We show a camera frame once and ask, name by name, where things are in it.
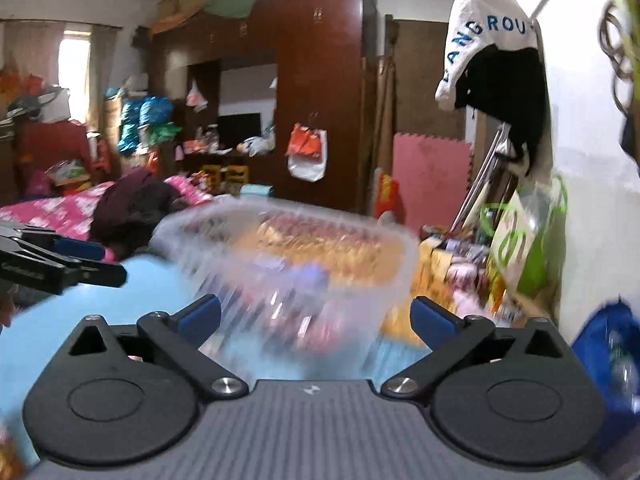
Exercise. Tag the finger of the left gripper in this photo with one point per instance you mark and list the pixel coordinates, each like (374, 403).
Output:
(52, 241)
(92, 272)

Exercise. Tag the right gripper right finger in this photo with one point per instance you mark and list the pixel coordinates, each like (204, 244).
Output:
(451, 340)

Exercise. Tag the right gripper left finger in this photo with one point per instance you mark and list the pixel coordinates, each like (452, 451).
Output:
(176, 340)

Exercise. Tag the green and white tote bag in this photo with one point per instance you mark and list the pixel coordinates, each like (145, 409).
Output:
(527, 235)

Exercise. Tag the white plastic laundry basket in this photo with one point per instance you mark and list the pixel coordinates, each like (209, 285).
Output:
(303, 290)

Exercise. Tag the blue shopping bag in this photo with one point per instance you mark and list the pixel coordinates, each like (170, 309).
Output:
(608, 347)

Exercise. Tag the teal storage box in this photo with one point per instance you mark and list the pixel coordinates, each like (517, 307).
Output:
(256, 190)

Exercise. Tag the pink foam mat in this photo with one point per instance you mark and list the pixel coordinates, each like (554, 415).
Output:
(433, 177)

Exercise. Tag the black television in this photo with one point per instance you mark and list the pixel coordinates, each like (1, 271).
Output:
(236, 128)

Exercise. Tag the red and white plastic bag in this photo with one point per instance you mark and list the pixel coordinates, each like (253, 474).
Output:
(307, 153)

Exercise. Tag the white hoodie blue letters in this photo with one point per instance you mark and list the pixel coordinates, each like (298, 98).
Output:
(492, 64)

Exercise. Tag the brown wooden board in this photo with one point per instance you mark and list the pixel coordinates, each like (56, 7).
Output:
(417, 49)

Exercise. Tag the dark red wooden wardrobe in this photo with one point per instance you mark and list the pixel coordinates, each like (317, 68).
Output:
(314, 58)

